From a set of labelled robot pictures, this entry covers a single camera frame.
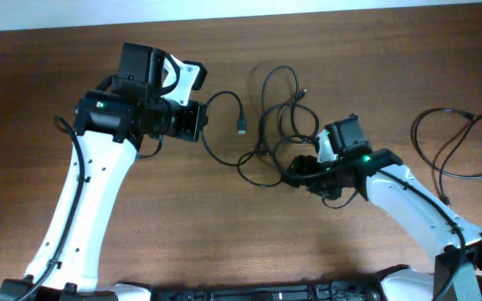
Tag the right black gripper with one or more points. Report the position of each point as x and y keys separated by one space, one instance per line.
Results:
x=305 y=164

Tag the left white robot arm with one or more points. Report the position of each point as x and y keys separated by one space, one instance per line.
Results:
x=148 y=96

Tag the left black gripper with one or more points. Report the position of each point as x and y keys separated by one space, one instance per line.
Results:
x=196 y=117

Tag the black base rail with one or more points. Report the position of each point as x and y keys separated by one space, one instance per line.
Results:
x=266 y=292

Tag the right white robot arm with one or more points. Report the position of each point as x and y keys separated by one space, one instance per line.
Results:
x=345 y=159

